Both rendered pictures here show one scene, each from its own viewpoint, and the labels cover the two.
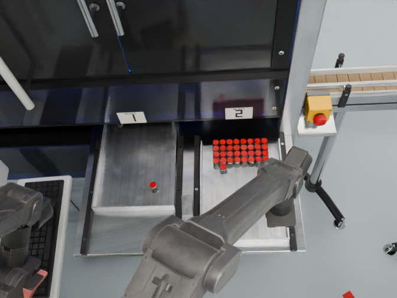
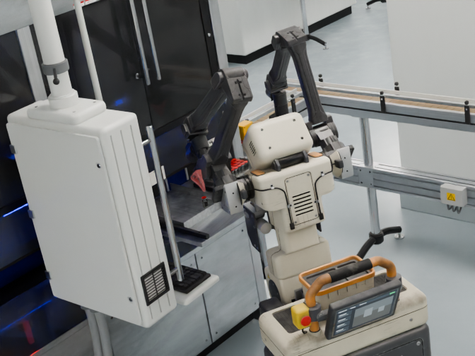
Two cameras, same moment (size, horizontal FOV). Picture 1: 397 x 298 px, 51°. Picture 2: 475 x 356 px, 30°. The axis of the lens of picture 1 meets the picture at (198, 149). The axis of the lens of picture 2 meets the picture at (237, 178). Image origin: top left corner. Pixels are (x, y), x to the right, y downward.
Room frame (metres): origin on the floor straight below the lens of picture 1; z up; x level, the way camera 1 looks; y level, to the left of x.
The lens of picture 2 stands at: (-1.57, 2.76, 2.45)
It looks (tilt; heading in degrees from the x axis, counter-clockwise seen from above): 23 degrees down; 307
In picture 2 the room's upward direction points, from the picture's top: 10 degrees counter-clockwise
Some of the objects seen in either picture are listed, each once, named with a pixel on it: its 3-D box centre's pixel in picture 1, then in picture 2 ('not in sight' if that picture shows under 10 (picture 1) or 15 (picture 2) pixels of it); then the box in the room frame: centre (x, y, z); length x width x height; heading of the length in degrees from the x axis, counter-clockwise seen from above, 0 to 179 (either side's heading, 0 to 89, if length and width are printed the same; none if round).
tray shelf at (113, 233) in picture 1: (188, 181); (217, 197); (0.60, 0.05, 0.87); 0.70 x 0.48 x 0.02; 82
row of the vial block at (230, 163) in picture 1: (240, 162); (234, 173); (0.62, -0.13, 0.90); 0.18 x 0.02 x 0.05; 82
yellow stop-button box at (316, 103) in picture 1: (317, 107); (244, 130); (0.73, -0.39, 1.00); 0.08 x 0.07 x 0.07; 172
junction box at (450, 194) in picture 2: not in sight; (453, 195); (-0.06, -0.93, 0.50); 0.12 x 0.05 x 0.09; 172
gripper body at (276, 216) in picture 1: (280, 201); (281, 111); (0.35, -0.17, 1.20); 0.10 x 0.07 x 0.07; 171
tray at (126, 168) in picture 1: (137, 160); (177, 205); (0.70, 0.21, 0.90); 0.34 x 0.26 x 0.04; 172
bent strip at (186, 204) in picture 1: (186, 220); not in sight; (0.46, 0.07, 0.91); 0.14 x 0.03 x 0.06; 172
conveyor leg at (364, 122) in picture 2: not in sight; (370, 179); (0.45, -1.07, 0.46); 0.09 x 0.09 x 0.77; 82
